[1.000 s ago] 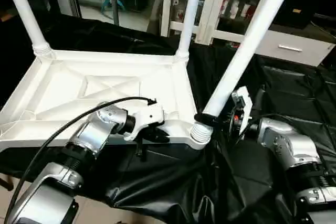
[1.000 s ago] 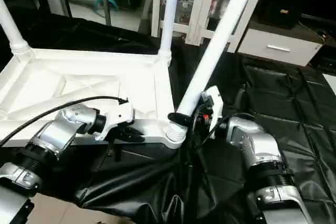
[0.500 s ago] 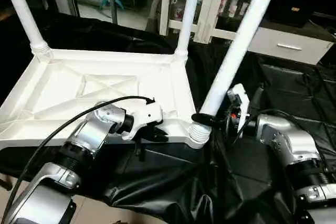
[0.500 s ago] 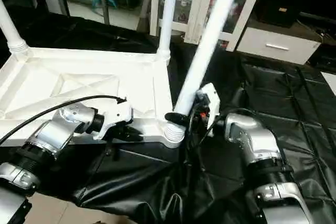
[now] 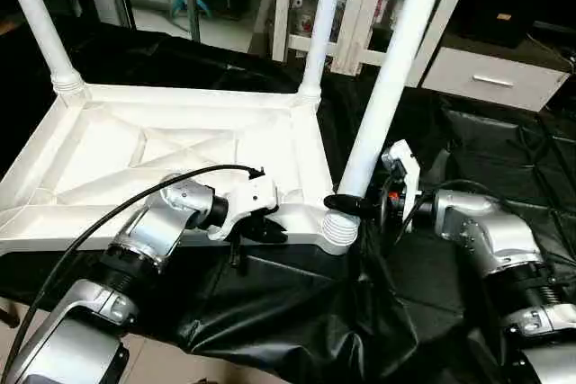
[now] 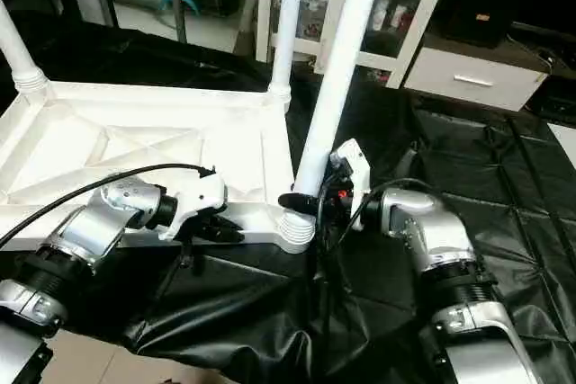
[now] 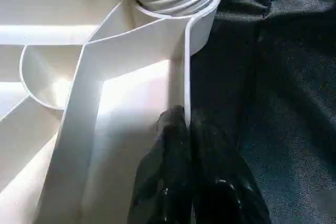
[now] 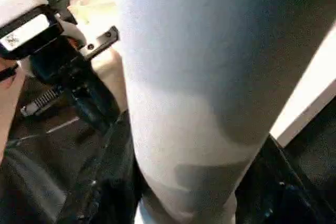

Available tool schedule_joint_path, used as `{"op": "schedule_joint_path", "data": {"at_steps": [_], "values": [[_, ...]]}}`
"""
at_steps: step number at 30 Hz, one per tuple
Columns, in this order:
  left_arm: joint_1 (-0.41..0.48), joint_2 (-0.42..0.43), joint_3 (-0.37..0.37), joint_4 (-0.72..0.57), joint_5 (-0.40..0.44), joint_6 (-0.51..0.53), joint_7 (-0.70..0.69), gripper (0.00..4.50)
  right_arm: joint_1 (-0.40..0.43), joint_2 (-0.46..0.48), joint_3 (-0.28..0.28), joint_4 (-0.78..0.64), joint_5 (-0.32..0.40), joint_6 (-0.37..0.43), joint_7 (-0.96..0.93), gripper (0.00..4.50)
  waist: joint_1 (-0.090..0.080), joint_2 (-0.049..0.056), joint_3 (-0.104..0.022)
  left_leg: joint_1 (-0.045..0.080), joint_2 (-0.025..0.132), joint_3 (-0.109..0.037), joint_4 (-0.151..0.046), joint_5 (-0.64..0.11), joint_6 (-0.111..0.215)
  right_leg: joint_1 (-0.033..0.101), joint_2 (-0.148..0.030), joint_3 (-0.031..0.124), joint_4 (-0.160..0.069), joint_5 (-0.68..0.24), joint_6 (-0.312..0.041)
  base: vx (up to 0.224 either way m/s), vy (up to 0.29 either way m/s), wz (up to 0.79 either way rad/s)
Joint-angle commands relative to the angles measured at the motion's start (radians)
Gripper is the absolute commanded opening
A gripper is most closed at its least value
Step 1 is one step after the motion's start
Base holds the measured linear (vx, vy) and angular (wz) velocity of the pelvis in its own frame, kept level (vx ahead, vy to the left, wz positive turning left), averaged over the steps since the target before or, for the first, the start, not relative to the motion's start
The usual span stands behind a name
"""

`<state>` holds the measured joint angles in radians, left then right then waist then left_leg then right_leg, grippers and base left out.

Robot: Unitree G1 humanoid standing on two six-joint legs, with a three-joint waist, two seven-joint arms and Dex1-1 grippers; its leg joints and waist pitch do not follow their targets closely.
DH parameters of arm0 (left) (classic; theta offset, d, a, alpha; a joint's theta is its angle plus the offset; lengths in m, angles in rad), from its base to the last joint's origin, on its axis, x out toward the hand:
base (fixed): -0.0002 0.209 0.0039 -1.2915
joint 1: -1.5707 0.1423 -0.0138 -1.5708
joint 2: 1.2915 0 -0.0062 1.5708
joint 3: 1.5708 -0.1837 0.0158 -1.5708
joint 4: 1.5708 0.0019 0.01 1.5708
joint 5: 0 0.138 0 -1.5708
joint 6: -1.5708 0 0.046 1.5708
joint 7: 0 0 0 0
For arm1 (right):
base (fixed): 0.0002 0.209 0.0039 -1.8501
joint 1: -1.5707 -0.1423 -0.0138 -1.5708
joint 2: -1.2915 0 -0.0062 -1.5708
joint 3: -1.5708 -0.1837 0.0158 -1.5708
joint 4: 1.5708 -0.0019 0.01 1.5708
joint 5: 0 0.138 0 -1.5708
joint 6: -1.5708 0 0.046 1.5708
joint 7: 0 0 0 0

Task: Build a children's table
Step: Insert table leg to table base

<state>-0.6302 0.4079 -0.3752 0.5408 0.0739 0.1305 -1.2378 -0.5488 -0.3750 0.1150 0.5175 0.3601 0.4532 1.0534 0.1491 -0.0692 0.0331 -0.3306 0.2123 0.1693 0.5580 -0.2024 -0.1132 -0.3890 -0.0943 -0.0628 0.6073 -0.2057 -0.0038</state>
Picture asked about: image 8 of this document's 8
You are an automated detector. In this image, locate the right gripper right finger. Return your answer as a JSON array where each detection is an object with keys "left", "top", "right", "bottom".
[{"left": 234, "top": 135, "right": 336, "bottom": 224}]

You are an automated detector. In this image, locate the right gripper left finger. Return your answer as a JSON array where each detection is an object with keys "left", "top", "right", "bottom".
[{"left": 57, "top": 110, "right": 143, "bottom": 224}]

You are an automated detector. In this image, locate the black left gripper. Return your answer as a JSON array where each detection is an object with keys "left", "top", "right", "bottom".
[{"left": 20, "top": 25, "right": 120, "bottom": 136}]

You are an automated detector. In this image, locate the white plastic table top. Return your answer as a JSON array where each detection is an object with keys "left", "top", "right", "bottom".
[{"left": 66, "top": 0, "right": 336, "bottom": 148}]

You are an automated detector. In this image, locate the white plastic table leg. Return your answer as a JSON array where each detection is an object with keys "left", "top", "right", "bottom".
[{"left": 112, "top": 0, "right": 336, "bottom": 224}]

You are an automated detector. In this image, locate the black work mat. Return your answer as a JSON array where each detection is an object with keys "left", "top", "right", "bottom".
[{"left": 0, "top": 72, "right": 336, "bottom": 224}]

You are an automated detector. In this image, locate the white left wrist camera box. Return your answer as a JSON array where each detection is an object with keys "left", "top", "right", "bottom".
[{"left": 0, "top": 0, "right": 79, "bottom": 61}]

